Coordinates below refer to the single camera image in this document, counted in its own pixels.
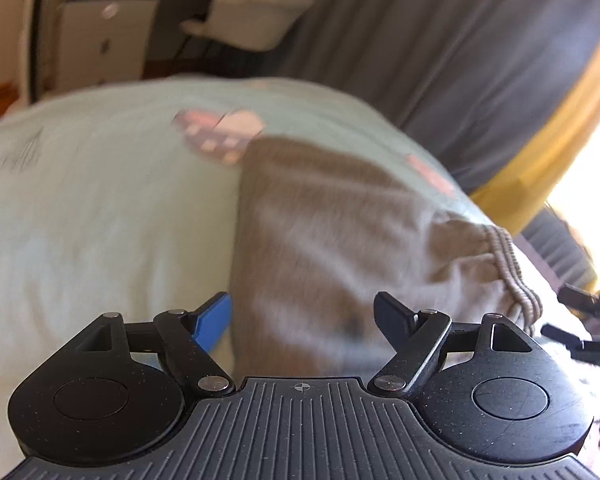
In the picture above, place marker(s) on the grey curtain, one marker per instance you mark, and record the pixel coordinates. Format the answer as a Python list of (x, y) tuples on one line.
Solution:
[(430, 60)]

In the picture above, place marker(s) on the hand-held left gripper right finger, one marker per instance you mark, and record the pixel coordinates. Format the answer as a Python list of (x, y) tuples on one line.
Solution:
[(391, 314)]

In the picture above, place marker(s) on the grey-brown pants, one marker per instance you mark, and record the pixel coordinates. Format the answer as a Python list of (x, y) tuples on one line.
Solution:
[(320, 240)]

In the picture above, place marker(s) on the yellow curtain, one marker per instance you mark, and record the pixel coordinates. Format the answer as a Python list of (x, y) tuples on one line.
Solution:
[(545, 160)]

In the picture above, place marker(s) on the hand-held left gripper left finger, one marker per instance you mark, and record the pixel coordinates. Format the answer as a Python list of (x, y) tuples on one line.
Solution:
[(214, 316)]

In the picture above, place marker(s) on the white and black floor stand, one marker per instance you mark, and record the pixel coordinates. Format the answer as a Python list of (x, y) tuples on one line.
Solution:
[(37, 30)]

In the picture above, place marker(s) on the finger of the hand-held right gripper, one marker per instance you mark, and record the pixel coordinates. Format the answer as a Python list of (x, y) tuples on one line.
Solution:
[(587, 301), (575, 339)]

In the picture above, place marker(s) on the light green printed bedsheet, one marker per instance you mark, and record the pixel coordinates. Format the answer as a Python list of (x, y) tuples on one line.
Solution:
[(95, 220)]

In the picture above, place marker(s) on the dark ribbed panel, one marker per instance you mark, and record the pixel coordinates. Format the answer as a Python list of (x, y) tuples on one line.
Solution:
[(560, 245)]

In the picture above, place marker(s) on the white upholstered chair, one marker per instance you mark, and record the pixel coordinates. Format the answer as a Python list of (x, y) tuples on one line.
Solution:
[(250, 17)]

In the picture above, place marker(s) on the white drawer cabinet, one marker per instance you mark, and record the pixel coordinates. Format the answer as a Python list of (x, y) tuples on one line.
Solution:
[(100, 42)]

